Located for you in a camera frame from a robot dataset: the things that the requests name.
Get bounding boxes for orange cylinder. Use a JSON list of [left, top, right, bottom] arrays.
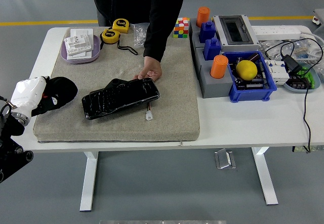
[[210, 55, 229, 79], [196, 6, 211, 28]]

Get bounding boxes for person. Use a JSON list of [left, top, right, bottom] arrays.
[[92, 0, 188, 63]]

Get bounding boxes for white wall socket module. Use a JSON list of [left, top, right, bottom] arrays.
[[63, 34, 93, 57]]

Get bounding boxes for clear bag of white rings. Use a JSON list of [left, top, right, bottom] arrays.
[[258, 39, 287, 60]]

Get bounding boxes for large grey block holder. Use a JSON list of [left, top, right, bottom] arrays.
[[194, 47, 234, 99]]

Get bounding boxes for dark brown electronic components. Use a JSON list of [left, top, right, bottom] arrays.
[[288, 74, 311, 89]]

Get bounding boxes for colourful puzzle cube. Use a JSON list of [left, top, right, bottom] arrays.
[[173, 17, 190, 39]]

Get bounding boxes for white device with red mark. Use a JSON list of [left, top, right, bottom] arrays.
[[313, 8, 324, 25]]

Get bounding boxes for small grey block holder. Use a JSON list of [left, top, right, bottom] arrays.
[[189, 18, 218, 54]]

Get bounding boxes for white cable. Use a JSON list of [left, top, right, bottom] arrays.
[[300, 32, 324, 58]]

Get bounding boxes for yellow ball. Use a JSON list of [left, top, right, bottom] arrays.
[[235, 60, 258, 81]]

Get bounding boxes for black power adapter with cord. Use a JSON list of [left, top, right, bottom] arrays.
[[264, 37, 324, 154]]

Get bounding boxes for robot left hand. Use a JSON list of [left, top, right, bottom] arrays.
[[10, 75, 60, 117]]

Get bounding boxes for black circuit board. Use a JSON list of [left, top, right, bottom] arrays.
[[234, 76, 269, 91]]

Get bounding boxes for white table leg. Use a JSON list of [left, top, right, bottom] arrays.
[[79, 151, 99, 212], [251, 147, 279, 206]]

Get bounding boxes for blue plastic bin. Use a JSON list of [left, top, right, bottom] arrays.
[[222, 51, 277, 103]]

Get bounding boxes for white flat switch plate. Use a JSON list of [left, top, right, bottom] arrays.
[[66, 51, 93, 60]]

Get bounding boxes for light blue tray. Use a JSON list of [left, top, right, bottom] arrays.
[[282, 61, 321, 94]]

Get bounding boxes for white connector plug with wires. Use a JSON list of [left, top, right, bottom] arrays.
[[145, 102, 153, 121]]

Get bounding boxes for white power strip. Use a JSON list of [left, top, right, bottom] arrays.
[[252, 25, 302, 39]]

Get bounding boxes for green terminal block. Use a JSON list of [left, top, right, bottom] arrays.
[[296, 66, 316, 88]]

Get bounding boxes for white circuit breaker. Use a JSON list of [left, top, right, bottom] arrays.
[[265, 59, 290, 85]]

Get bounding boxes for blue block with knob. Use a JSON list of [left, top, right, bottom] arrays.
[[198, 21, 217, 44], [203, 37, 222, 61]]

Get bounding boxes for grey electrical distribution box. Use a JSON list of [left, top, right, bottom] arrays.
[[212, 14, 260, 53]]

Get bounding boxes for grey-brown mat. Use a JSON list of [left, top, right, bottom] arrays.
[[32, 26, 200, 144]]

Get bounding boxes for purple tray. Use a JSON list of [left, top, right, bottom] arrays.
[[60, 34, 101, 65]]

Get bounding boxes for clear bag of blue parts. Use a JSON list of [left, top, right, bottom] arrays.
[[293, 40, 317, 60]]

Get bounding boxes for yellow tape measure black strap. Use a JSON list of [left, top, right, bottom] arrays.
[[99, 29, 139, 56]]

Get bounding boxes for clear bag of screws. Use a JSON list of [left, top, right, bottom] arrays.
[[130, 23, 150, 49]]

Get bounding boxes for person's left hand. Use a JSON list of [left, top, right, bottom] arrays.
[[133, 56, 163, 82]]

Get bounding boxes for metal floor socket plate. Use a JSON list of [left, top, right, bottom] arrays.
[[214, 148, 237, 170]]

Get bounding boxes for white square cover plate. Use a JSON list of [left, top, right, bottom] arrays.
[[69, 28, 93, 39]]

